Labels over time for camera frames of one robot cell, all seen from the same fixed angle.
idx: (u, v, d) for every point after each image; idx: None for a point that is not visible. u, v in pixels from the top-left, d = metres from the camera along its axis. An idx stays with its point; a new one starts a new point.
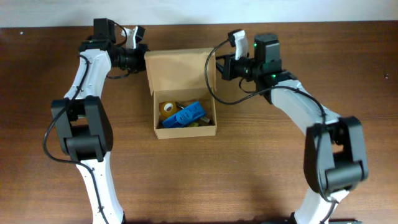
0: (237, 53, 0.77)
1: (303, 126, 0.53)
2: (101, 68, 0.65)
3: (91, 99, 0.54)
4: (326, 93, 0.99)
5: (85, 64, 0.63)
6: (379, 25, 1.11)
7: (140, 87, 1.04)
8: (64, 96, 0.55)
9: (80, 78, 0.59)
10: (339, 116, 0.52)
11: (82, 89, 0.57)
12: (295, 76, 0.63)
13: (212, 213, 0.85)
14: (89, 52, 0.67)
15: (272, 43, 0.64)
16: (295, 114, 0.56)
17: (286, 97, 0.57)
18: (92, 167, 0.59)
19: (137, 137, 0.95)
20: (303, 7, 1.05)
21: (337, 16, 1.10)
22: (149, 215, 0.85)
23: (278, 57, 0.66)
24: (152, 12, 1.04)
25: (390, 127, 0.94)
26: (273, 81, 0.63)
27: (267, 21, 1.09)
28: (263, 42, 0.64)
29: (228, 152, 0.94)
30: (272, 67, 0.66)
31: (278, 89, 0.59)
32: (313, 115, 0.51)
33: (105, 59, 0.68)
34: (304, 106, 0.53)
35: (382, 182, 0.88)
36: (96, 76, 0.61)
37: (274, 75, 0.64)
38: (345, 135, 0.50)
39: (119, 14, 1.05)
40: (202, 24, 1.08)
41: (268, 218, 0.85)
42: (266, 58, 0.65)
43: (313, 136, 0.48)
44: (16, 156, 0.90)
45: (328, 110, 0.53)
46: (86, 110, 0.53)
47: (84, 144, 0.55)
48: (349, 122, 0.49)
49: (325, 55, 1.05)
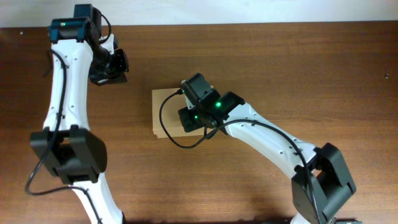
0: (187, 102, 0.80)
1: (280, 163, 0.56)
2: (80, 70, 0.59)
3: (78, 130, 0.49)
4: (326, 94, 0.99)
5: (61, 70, 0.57)
6: (383, 25, 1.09)
7: (139, 84, 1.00)
8: (45, 127, 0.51)
9: (59, 94, 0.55)
10: (314, 146, 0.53)
11: (63, 112, 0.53)
12: (244, 101, 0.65)
13: (213, 213, 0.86)
14: (64, 49, 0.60)
15: (194, 79, 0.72)
16: (266, 152, 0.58)
17: (249, 134, 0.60)
18: (86, 188, 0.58)
19: (137, 137, 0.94)
20: (305, 9, 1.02)
21: (341, 16, 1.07)
22: (149, 215, 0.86)
23: (209, 88, 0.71)
24: (150, 12, 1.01)
25: (388, 127, 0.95)
26: (222, 111, 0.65)
27: (267, 21, 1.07)
28: (187, 81, 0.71)
29: (228, 152, 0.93)
30: (209, 98, 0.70)
31: (236, 124, 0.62)
32: (289, 156, 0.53)
33: (84, 55, 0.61)
34: (272, 145, 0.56)
35: (382, 182, 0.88)
36: (76, 86, 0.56)
37: (219, 104, 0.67)
38: (328, 164, 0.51)
39: (117, 15, 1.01)
40: (201, 24, 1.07)
41: (268, 219, 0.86)
42: (195, 94, 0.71)
43: (300, 185, 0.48)
44: (18, 157, 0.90)
45: (300, 142, 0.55)
46: (73, 143, 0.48)
47: (76, 170, 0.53)
48: (326, 152, 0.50)
49: (325, 55, 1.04)
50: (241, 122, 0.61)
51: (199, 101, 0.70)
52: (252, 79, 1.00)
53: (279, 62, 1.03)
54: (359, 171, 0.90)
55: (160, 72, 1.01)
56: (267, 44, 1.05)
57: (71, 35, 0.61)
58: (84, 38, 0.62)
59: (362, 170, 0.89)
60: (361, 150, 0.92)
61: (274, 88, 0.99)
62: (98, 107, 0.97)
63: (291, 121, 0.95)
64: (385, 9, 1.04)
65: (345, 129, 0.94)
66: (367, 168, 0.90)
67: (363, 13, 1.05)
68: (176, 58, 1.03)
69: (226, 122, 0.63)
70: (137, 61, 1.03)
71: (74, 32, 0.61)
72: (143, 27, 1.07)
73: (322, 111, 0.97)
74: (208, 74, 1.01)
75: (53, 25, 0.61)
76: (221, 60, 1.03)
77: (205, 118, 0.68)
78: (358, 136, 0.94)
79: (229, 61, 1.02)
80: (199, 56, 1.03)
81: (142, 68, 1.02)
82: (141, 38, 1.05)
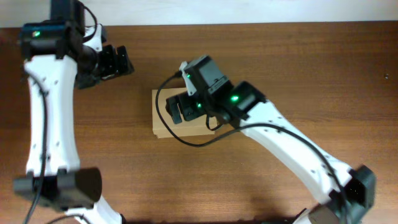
0: (188, 89, 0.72)
1: (308, 180, 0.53)
2: (64, 94, 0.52)
3: (66, 175, 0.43)
4: (326, 94, 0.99)
5: (40, 97, 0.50)
6: (385, 24, 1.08)
7: (139, 84, 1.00)
8: (27, 171, 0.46)
9: (41, 131, 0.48)
10: (351, 168, 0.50)
11: (48, 152, 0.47)
12: (264, 98, 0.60)
13: (212, 213, 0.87)
14: (41, 69, 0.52)
15: (201, 65, 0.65)
16: (293, 166, 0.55)
17: (273, 144, 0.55)
18: (82, 213, 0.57)
19: (137, 137, 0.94)
20: (306, 10, 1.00)
21: (343, 16, 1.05)
22: (150, 214, 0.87)
23: (219, 74, 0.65)
24: (150, 13, 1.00)
25: (388, 127, 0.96)
26: (239, 109, 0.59)
27: (267, 22, 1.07)
28: (195, 66, 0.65)
29: (228, 152, 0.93)
30: (219, 87, 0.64)
31: (259, 131, 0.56)
32: (322, 177, 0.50)
33: (66, 74, 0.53)
34: (302, 162, 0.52)
35: (380, 182, 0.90)
36: (60, 116, 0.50)
37: (234, 98, 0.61)
38: (360, 188, 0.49)
39: (117, 15, 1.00)
40: (201, 24, 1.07)
41: (268, 218, 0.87)
42: (206, 81, 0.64)
43: (335, 212, 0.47)
44: (20, 158, 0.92)
45: (334, 162, 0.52)
46: (62, 192, 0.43)
47: (71, 203, 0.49)
48: (362, 176, 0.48)
49: (325, 56, 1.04)
50: (265, 127, 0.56)
51: (209, 90, 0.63)
52: (252, 79, 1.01)
53: (279, 63, 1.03)
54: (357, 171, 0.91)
55: (160, 73, 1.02)
56: (267, 45, 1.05)
57: (46, 46, 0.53)
58: (66, 53, 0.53)
59: None
60: (360, 150, 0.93)
61: (273, 88, 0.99)
62: (97, 107, 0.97)
63: (290, 121, 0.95)
64: (388, 9, 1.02)
65: (344, 129, 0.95)
66: (365, 168, 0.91)
67: (364, 14, 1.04)
68: (176, 58, 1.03)
69: (244, 123, 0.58)
70: (137, 61, 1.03)
71: (50, 40, 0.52)
72: (143, 27, 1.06)
73: (321, 112, 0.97)
74: None
75: (23, 32, 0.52)
76: (221, 61, 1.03)
77: (216, 112, 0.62)
78: (357, 136, 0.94)
79: (228, 62, 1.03)
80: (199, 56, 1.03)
81: (141, 68, 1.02)
82: (140, 39, 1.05)
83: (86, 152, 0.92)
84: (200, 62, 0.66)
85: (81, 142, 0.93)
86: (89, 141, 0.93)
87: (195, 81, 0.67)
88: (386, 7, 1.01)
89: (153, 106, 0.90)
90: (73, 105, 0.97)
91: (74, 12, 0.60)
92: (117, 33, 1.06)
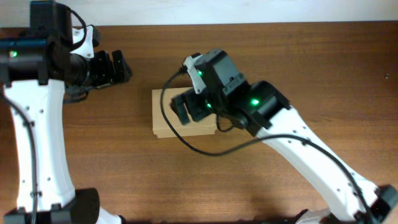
0: (194, 85, 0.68)
1: (331, 196, 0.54)
2: (52, 124, 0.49)
3: (59, 213, 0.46)
4: (326, 94, 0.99)
5: (25, 128, 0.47)
6: (385, 24, 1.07)
7: (140, 84, 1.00)
8: (18, 206, 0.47)
9: (30, 169, 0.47)
10: (374, 187, 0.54)
11: (38, 188, 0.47)
12: (285, 101, 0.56)
13: (212, 213, 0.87)
14: (23, 97, 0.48)
15: (216, 60, 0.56)
16: (316, 182, 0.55)
17: (298, 159, 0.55)
18: None
19: (137, 137, 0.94)
20: (307, 10, 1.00)
21: (345, 16, 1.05)
22: (150, 214, 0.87)
23: (234, 71, 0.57)
24: (150, 13, 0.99)
25: (388, 127, 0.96)
26: (260, 115, 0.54)
27: (268, 22, 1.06)
28: (209, 62, 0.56)
29: (228, 152, 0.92)
30: (236, 86, 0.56)
31: (284, 145, 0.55)
32: (348, 196, 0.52)
33: (53, 101, 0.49)
34: (329, 180, 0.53)
35: (378, 182, 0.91)
36: (49, 150, 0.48)
37: (255, 101, 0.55)
38: (381, 206, 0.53)
39: (117, 15, 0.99)
40: (201, 24, 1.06)
41: (268, 218, 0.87)
42: (219, 81, 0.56)
43: None
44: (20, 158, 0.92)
45: (359, 180, 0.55)
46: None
47: None
48: (387, 196, 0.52)
49: (326, 56, 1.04)
50: (290, 139, 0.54)
51: (226, 91, 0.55)
52: (252, 79, 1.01)
53: (279, 63, 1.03)
54: (356, 171, 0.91)
55: (160, 73, 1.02)
56: (267, 45, 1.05)
57: (28, 62, 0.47)
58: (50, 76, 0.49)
59: (360, 170, 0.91)
60: (360, 150, 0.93)
61: None
62: (97, 107, 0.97)
63: None
64: (390, 9, 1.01)
65: (344, 129, 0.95)
66: (365, 168, 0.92)
67: (366, 14, 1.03)
68: (177, 58, 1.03)
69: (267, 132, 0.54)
70: (137, 61, 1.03)
71: (31, 60, 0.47)
72: (143, 27, 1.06)
73: (321, 112, 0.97)
74: None
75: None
76: None
77: (231, 116, 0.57)
78: (357, 137, 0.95)
79: None
80: None
81: (142, 68, 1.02)
82: (140, 39, 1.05)
83: (86, 152, 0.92)
84: (213, 56, 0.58)
85: (81, 142, 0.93)
86: (89, 141, 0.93)
87: (206, 77, 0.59)
88: (387, 8, 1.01)
89: (153, 106, 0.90)
90: (73, 105, 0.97)
91: (58, 22, 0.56)
92: (117, 33, 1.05)
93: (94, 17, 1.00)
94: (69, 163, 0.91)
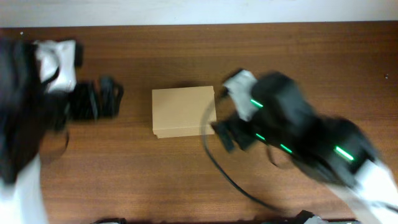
0: (242, 111, 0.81)
1: None
2: None
3: None
4: (326, 95, 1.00)
5: None
6: (386, 24, 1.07)
7: (140, 84, 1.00)
8: None
9: None
10: None
11: None
12: (367, 144, 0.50)
13: (212, 213, 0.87)
14: None
15: (284, 94, 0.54)
16: None
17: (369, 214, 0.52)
18: None
19: (137, 137, 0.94)
20: (307, 10, 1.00)
21: (345, 16, 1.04)
22: (150, 214, 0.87)
23: (301, 102, 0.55)
24: (150, 13, 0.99)
25: (388, 127, 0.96)
26: (344, 163, 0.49)
27: (268, 22, 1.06)
28: (277, 96, 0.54)
29: (227, 152, 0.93)
30: (304, 124, 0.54)
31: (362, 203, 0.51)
32: None
33: None
34: None
35: None
36: None
37: (337, 145, 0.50)
38: None
39: (117, 14, 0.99)
40: (201, 24, 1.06)
41: (268, 218, 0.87)
42: (289, 114, 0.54)
43: None
44: None
45: None
46: None
47: None
48: None
49: (326, 56, 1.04)
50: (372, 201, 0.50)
51: (291, 128, 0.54)
52: None
53: (279, 63, 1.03)
54: None
55: (160, 73, 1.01)
56: (267, 44, 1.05)
57: None
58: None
59: None
60: None
61: None
62: None
63: None
64: (390, 9, 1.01)
65: None
66: None
67: (366, 14, 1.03)
68: (176, 58, 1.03)
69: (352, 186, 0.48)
70: (137, 61, 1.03)
71: None
72: (143, 27, 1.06)
73: (321, 112, 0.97)
74: (208, 74, 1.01)
75: None
76: (221, 61, 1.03)
77: (313, 161, 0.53)
78: None
79: (228, 63, 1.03)
80: (199, 56, 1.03)
81: (142, 68, 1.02)
82: (140, 39, 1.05)
83: (86, 152, 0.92)
84: (282, 88, 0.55)
85: (81, 142, 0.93)
86: (89, 141, 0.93)
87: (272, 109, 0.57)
88: (388, 9, 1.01)
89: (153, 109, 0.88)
90: None
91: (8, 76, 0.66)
92: (117, 33, 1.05)
93: (94, 17, 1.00)
94: (68, 164, 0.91)
